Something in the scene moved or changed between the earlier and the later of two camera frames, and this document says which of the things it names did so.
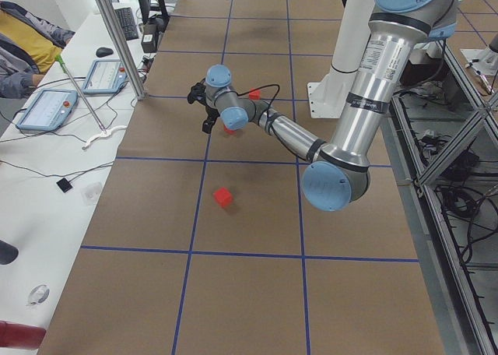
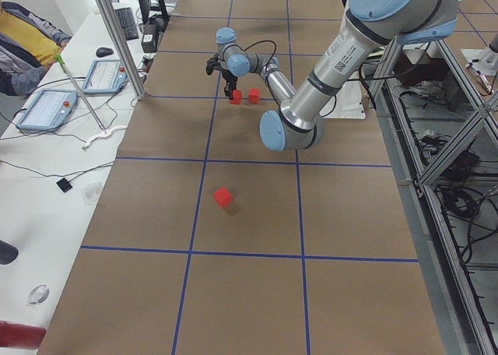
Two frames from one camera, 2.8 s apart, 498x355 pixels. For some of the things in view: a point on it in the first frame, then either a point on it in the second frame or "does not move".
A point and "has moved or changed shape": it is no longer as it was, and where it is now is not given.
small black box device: x=64 y=185 does not move
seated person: x=29 y=48 does not move
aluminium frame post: x=103 y=1 does not move
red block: x=229 y=131 has moved or changed shape
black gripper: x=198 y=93 → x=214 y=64
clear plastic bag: x=90 y=193 does not move
